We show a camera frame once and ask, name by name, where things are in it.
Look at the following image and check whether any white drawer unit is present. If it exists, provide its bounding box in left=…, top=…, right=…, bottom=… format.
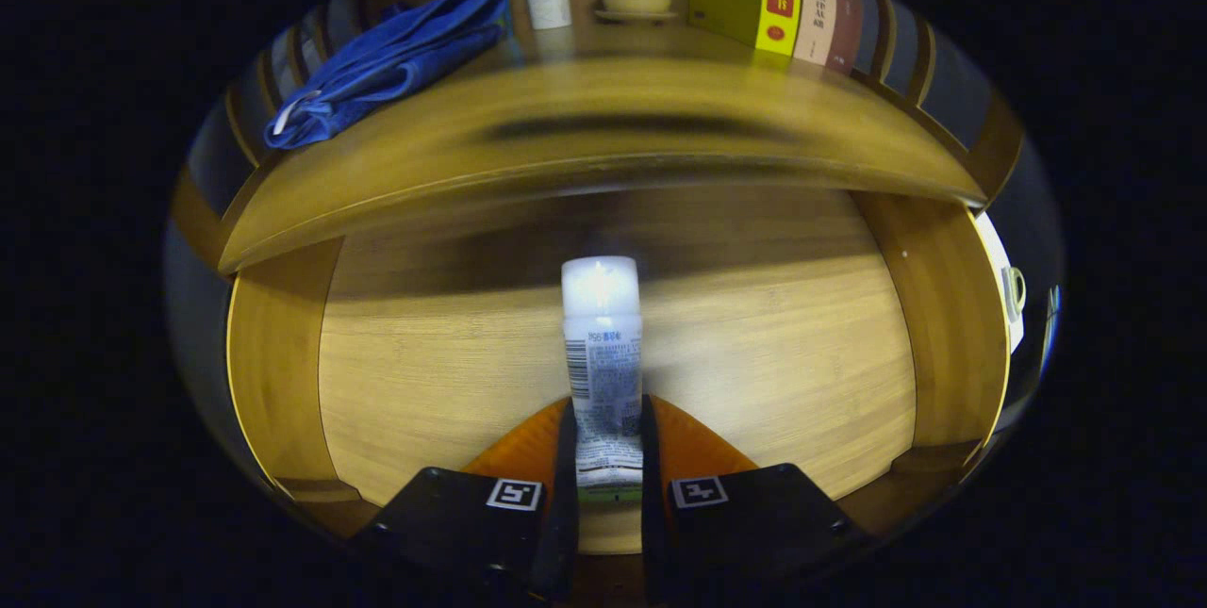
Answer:
left=973, top=210, right=1027, bottom=354

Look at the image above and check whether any brown book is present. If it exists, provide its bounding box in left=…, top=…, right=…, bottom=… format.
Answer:
left=825, top=0, right=866, bottom=74

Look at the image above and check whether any wooden countertop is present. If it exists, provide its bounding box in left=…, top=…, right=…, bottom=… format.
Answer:
left=219, top=24, right=986, bottom=274

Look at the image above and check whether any blue towel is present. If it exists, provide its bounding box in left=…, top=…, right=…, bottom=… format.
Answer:
left=264, top=0, right=510, bottom=150

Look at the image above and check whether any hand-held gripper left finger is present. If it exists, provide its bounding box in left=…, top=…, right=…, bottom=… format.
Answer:
left=351, top=398, right=579, bottom=604

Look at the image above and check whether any white squeeze tube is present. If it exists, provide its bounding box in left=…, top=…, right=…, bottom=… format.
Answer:
left=561, top=255, right=645, bottom=505

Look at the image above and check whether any orange and beige book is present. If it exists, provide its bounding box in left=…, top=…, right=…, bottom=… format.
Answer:
left=792, top=0, right=838, bottom=67

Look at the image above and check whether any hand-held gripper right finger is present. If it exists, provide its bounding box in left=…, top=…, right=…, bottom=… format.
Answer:
left=641, top=394, right=873, bottom=604

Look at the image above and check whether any wooden drawer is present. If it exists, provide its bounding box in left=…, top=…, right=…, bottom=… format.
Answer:
left=226, top=189, right=1012, bottom=557

